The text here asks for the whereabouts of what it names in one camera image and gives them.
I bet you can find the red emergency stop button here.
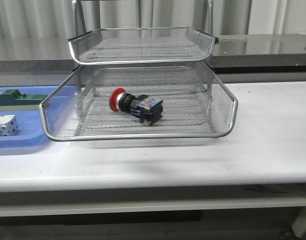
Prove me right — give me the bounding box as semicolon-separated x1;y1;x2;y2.
109;87;164;126

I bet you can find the mesh rack tray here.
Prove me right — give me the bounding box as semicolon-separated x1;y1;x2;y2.
67;26;216;65
39;61;238;142
76;93;211;129

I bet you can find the blue plastic tray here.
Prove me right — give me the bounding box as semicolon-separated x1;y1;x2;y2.
0;84;78;150

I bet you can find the white terminal block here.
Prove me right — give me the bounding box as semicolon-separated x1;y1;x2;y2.
0;115;19;137

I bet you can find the grey pleated curtain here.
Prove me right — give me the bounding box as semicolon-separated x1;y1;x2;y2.
0;0;306;61

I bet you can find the white table leg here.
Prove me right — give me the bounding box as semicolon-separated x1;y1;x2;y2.
291;206;306;238

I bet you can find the grey metal rack frame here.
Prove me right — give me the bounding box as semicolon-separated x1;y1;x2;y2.
70;0;219;101

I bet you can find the green and beige switch module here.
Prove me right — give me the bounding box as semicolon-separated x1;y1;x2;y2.
0;89;47;112

